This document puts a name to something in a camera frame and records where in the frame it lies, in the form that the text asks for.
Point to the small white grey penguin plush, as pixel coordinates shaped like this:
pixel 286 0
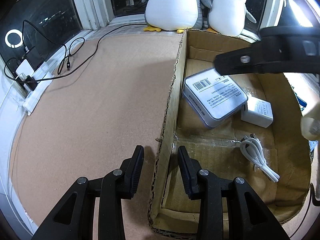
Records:
pixel 227 17

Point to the brown cardboard box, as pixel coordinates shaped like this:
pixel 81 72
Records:
pixel 171 213

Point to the black plug adapter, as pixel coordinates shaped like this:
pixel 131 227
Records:
pixel 31 83

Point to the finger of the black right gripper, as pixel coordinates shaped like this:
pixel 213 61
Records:
pixel 288 49

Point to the large white grey penguin plush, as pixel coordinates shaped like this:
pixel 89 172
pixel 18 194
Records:
pixel 174 15

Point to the white power adapter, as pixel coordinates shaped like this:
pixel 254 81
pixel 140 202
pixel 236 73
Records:
pixel 257 112

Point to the white patterned tube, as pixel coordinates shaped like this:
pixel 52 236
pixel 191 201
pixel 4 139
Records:
pixel 309 125

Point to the white power strip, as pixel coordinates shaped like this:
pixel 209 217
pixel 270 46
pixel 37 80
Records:
pixel 34 96

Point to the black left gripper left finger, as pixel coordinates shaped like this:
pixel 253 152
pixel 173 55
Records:
pixel 72 217

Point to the white charger brick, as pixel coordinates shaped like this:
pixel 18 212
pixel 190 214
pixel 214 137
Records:
pixel 24 70

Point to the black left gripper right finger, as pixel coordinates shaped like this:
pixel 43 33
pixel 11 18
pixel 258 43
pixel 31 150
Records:
pixel 248 216

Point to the silver tin box with label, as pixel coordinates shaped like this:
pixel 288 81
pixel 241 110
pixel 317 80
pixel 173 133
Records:
pixel 214 97

